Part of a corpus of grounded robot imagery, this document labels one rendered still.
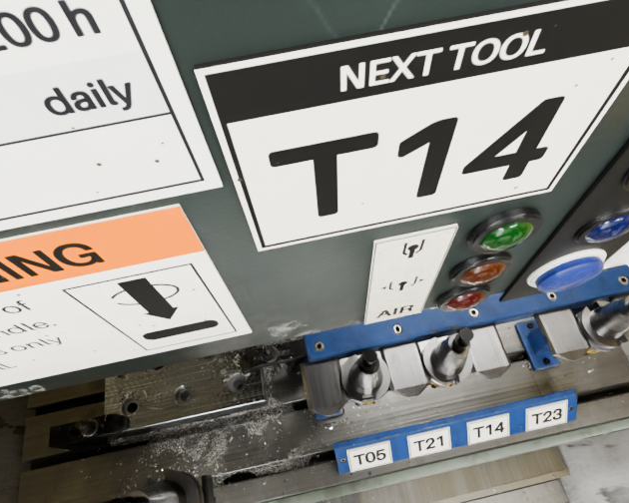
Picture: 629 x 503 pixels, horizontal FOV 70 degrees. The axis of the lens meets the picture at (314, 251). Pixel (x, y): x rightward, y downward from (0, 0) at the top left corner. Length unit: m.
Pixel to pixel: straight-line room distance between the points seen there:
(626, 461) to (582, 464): 0.08
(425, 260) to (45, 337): 0.15
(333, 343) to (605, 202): 0.47
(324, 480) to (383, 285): 0.74
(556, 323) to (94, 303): 0.61
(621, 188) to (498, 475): 0.97
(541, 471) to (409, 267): 1.01
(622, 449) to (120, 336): 1.13
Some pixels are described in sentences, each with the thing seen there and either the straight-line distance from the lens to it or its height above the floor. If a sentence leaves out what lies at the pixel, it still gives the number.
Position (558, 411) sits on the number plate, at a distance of 0.97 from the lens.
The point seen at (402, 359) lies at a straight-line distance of 0.62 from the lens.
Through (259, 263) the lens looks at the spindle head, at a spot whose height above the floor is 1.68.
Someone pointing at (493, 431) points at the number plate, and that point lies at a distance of 0.93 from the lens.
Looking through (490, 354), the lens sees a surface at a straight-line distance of 0.65.
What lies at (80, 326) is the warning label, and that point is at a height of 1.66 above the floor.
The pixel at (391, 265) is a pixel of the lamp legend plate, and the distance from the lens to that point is 0.18.
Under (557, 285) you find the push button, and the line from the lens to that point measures 0.24.
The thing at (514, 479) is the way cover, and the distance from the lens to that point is 1.14.
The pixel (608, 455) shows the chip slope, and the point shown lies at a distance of 1.22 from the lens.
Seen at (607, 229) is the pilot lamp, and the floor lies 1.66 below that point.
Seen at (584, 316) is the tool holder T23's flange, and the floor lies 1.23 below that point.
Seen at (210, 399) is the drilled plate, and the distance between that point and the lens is 0.87.
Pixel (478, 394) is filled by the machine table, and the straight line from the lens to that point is 0.97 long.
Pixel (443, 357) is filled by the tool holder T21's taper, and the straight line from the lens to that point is 0.58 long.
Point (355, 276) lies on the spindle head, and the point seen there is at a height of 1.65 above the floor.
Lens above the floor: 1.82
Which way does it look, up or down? 62 degrees down
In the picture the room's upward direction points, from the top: 7 degrees counter-clockwise
